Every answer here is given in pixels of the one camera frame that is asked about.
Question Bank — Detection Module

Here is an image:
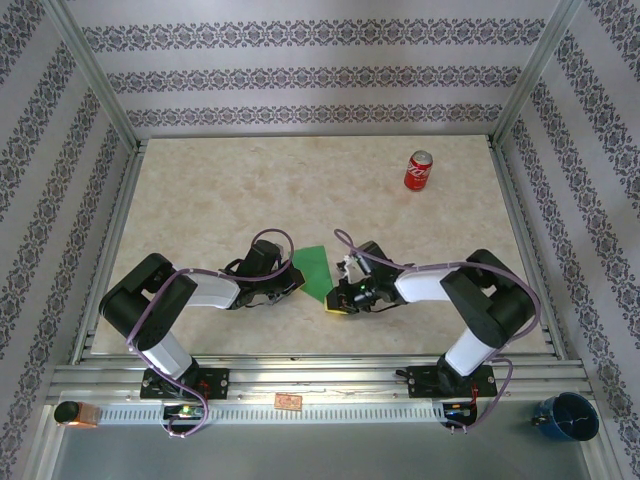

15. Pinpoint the green square paper sheet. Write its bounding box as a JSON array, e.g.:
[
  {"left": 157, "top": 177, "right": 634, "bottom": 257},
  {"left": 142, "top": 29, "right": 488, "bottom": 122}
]
[{"left": 291, "top": 244, "right": 334, "bottom": 305}]

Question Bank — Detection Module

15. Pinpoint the grey sheet metal shelf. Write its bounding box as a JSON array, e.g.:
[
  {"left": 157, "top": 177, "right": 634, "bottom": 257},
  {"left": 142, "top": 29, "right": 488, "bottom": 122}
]
[{"left": 49, "top": 419, "right": 601, "bottom": 480}]

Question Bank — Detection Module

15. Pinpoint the red soda can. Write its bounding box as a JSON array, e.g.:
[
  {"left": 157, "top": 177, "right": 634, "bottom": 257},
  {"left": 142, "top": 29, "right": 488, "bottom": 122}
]
[{"left": 403, "top": 148, "right": 435, "bottom": 192}]

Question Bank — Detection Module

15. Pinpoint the small green circuit board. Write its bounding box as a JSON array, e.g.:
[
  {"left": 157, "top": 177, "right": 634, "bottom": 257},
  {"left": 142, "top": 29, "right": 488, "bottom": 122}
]
[
  {"left": 443, "top": 402, "right": 479, "bottom": 420},
  {"left": 162, "top": 404, "right": 207, "bottom": 421}
]

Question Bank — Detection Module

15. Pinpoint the blue mug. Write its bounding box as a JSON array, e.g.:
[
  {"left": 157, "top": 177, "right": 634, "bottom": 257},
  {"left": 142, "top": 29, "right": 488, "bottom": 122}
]
[{"left": 530, "top": 392, "right": 600, "bottom": 442}]

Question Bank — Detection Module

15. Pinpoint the orange black small device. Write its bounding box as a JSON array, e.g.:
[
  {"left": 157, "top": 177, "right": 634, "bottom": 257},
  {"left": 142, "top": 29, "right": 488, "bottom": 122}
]
[{"left": 54, "top": 400, "right": 104, "bottom": 430}]

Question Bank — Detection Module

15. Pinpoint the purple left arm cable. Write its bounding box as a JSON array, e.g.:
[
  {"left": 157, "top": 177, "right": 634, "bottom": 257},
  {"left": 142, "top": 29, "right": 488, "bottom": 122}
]
[{"left": 125, "top": 228, "right": 296, "bottom": 440}]

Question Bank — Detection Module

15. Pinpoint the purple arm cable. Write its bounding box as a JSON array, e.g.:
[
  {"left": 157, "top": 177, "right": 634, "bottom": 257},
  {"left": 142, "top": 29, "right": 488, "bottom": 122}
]
[
  {"left": 125, "top": 228, "right": 296, "bottom": 440},
  {"left": 333, "top": 228, "right": 541, "bottom": 436}
]

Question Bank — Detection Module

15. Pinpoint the long aluminium mounting rail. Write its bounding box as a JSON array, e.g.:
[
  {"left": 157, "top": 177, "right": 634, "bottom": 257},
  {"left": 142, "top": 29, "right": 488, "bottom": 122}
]
[{"left": 47, "top": 354, "right": 596, "bottom": 404}]

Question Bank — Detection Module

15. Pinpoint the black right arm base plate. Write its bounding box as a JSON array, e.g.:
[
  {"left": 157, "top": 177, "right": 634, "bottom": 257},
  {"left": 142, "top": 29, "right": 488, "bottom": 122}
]
[{"left": 407, "top": 364, "right": 499, "bottom": 400}]

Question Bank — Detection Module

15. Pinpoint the white slotted cable duct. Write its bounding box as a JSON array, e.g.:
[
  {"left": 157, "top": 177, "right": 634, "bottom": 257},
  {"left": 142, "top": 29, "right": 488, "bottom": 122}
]
[{"left": 99, "top": 403, "right": 446, "bottom": 424}]

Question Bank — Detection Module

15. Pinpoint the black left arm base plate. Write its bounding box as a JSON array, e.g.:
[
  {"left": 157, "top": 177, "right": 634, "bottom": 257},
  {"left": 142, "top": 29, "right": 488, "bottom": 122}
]
[{"left": 141, "top": 367, "right": 231, "bottom": 401}]

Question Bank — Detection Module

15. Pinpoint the aluminium side rail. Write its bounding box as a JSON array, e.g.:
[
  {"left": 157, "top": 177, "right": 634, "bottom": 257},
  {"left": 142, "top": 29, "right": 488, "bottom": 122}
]
[
  {"left": 487, "top": 134, "right": 566, "bottom": 361},
  {"left": 69, "top": 139, "right": 149, "bottom": 364}
]

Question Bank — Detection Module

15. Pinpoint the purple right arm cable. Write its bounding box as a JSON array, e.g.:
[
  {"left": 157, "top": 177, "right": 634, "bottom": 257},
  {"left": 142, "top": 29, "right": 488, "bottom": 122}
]
[{"left": 333, "top": 228, "right": 541, "bottom": 436}]

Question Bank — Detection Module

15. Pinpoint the slanted aluminium frame post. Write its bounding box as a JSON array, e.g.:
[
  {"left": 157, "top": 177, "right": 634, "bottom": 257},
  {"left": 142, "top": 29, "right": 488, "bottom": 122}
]
[
  {"left": 492, "top": 0, "right": 589, "bottom": 149},
  {"left": 42, "top": 0, "right": 141, "bottom": 151}
]

